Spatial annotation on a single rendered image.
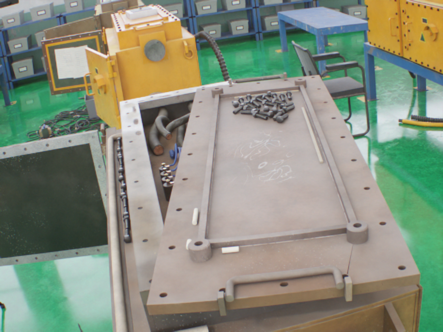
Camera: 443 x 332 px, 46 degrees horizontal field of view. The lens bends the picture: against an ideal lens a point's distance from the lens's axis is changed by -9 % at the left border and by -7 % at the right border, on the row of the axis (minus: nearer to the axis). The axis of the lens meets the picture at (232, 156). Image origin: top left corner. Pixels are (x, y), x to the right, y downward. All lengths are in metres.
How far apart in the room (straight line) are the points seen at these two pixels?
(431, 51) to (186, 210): 3.84
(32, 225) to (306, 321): 1.67
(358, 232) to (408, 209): 2.94
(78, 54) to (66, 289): 2.56
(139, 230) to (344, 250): 0.44
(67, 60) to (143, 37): 1.69
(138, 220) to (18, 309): 2.38
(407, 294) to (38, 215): 1.74
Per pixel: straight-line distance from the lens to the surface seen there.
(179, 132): 1.95
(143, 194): 1.35
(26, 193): 2.43
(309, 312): 1.07
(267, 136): 1.52
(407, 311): 1.14
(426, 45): 4.89
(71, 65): 5.44
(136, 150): 1.63
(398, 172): 4.47
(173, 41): 3.92
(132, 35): 3.94
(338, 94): 5.01
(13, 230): 2.53
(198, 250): 0.99
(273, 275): 0.92
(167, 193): 1.53
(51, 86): 5.58
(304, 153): 1.39
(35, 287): 3.70
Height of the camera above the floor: 1.90
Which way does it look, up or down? 22 degrees down
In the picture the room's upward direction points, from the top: 8 degrees counter-clockwise
